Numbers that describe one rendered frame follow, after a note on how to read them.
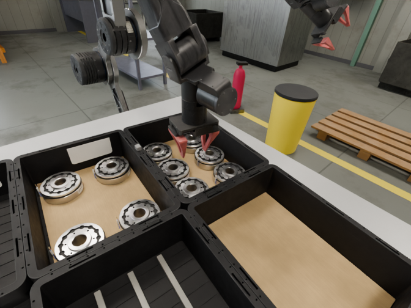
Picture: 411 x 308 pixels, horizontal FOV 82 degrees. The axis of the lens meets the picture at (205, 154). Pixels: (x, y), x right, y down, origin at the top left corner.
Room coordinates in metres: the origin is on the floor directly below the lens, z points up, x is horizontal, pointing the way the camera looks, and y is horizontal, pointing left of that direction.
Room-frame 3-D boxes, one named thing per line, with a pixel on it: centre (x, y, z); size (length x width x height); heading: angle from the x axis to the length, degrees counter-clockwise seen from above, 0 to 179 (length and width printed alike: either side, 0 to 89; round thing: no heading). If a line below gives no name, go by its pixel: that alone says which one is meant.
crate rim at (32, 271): (0.42, 0.28, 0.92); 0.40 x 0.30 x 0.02; 38
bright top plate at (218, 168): (0.56, -0.08, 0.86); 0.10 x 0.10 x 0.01
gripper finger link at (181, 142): (0.48, 0.05, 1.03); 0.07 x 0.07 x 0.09; 32
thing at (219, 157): (0.65, -0.01, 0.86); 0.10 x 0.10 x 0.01
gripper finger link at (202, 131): (0.49, 0.02, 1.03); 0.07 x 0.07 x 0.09; 32
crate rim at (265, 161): (0.60, 0.05, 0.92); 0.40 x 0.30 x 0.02; 38
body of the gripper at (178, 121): (0.48, 0.03, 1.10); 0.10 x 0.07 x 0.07; 122
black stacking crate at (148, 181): (0.42, 0.28, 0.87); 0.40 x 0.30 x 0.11; 38
